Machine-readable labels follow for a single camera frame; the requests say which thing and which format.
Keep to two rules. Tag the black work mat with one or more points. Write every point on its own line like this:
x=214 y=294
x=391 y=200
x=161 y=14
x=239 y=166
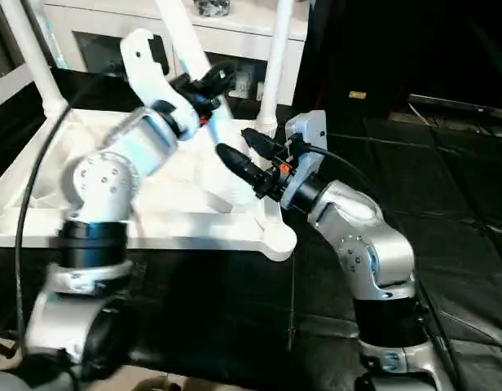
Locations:
x=446 y=204

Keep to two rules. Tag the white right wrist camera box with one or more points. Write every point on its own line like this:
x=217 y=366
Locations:
x=306 y=130

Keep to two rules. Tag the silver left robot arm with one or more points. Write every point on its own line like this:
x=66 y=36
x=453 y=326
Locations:
x=104 y=179

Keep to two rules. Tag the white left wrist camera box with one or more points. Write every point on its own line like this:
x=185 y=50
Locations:
x=145 y=65

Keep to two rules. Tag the white plastic table leg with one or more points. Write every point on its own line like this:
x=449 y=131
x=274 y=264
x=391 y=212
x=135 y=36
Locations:
x=182 y=32
x=35 y=49
x=275 y=57

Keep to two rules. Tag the dark grey curtain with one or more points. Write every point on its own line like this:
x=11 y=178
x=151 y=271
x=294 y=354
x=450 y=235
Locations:
x=2 y=41

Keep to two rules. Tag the white plastic table top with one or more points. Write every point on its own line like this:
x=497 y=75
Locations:
x=178 y=224

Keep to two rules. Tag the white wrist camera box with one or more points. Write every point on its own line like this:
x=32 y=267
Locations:
x=306 y=130
x=145 y=65

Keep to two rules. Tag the black metal bar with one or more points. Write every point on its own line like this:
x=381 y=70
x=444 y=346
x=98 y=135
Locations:
x=463 y=106

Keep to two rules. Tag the white glass-door cabinet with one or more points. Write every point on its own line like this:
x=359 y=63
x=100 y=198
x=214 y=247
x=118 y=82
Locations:
x=112 y=32

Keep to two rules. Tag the black table frame leg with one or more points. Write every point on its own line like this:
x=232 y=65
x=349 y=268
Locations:
x=2 y=346

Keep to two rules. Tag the small yellow label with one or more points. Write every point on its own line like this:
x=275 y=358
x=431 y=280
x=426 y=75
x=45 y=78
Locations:
x=357 y=95

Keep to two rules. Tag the crumpled silver object on cabinet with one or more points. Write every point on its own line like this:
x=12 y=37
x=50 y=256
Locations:
x=212 y=6

